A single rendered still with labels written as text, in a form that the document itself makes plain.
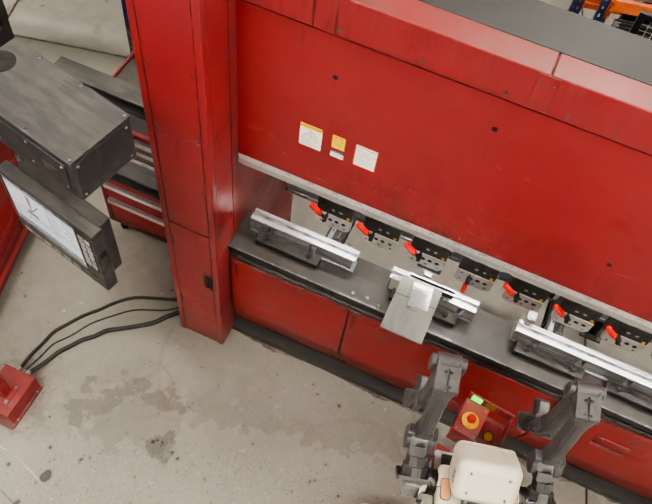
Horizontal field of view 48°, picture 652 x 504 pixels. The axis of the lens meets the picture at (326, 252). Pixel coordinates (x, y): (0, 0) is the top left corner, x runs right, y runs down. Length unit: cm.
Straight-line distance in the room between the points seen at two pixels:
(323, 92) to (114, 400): 213
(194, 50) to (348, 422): 224
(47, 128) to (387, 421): 236
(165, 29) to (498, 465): 168
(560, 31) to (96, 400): 282
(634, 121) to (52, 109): 166
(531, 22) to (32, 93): 148
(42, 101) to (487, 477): 179
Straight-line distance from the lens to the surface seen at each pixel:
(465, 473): 247
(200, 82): 238
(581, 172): 236
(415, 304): 308
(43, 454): 395
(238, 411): 389
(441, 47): 214
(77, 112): 236
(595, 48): 224
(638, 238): 253
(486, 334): 324
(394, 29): 216
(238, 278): 351
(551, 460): 263
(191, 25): 223
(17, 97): 244
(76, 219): 255
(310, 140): 266
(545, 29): 223
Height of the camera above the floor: 367
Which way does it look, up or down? 58 degrees down
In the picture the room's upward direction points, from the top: 10 degrees clockwise
